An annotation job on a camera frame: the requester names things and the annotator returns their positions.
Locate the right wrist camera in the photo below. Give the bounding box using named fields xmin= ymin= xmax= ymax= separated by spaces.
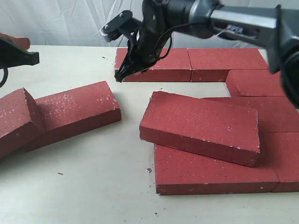
xmin=100 ymin=10 xmax=142 ymax=42

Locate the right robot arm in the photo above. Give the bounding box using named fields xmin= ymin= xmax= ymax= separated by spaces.
xmin=114 ymin=0 xmax=299 ymax=106

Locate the white backdrop sheet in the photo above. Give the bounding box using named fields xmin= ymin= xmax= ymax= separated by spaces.
xmin=0 ymin=0 xmax=299 ymax=50

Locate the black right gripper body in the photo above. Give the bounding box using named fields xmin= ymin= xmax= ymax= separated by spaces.
xmin=126 ymin=0 xmax=174 ymax=70

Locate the red brick once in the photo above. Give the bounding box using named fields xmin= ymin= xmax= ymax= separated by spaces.
xmin=139 ymin=91 xmax=260 ymax=167

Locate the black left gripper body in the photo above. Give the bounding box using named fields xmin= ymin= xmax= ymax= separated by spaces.
xmin=0 ymin=38 xmax=39 ymax=69

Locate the red brick third row right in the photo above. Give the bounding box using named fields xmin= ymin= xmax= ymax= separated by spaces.
xmin=205 ymin=97 xmax=299 ymax=133

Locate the red brick second row right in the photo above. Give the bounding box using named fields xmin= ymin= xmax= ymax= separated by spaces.
xmin=226 ymin=70 xmax=286 ymax=97

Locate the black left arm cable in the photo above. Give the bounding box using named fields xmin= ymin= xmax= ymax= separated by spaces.
xmin=0 ymin=67 xmax=9 ymax=88

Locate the red brick white speckled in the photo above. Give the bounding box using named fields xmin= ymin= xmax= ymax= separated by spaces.
xmin=21 ymin=81 xmax=121 ymax=152

